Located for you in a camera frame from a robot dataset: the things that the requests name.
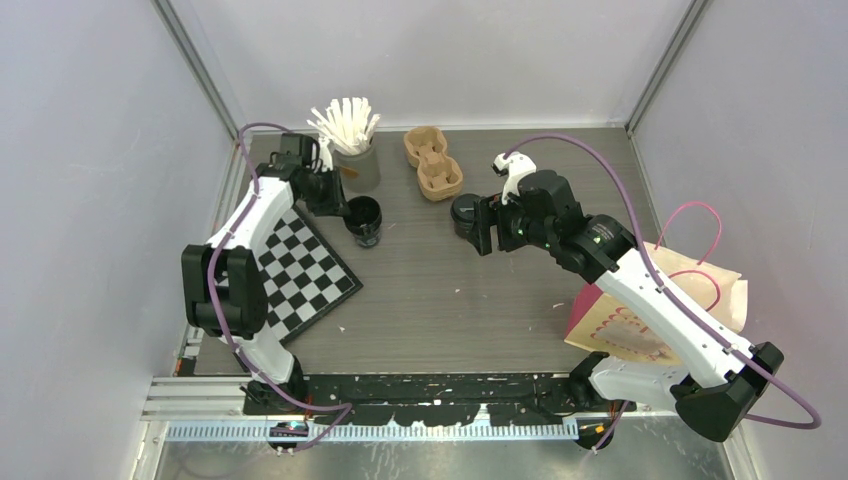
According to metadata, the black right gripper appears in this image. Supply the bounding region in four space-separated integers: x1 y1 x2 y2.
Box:
467 190 555 255

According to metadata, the black coffee lid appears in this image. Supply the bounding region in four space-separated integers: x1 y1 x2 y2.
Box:
450 193 480 219

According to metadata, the single black coffee cup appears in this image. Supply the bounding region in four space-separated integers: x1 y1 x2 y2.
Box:
452 214 475 240

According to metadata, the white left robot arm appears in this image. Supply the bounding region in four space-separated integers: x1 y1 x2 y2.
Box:
181 133 350 414

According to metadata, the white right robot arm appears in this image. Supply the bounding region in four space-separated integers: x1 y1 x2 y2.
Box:
468 170 784 442

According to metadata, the grey straw holder cup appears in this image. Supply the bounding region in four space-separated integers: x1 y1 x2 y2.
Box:
333 144 381 193

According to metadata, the stack of black cups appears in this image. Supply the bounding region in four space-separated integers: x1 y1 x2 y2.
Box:
343 196 382 248

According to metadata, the brown cardboard cup carrier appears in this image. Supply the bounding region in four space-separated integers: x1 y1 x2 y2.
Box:
403 126 464 202

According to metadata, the white paper straws bundle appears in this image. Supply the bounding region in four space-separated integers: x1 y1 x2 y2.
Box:
307 97 381 156

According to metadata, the black white chessboard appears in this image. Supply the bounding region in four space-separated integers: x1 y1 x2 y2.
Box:
256 207 365 348

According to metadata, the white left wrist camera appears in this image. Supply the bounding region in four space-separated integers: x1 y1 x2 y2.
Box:
318 135 334 172

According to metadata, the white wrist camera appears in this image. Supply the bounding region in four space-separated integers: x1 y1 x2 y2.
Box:
492 151 537 205
318 135 334 172

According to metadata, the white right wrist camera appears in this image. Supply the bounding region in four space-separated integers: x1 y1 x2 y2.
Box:
492 151 537 205

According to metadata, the paper bag with pink handles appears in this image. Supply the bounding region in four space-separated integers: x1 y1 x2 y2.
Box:
564 201 749 369

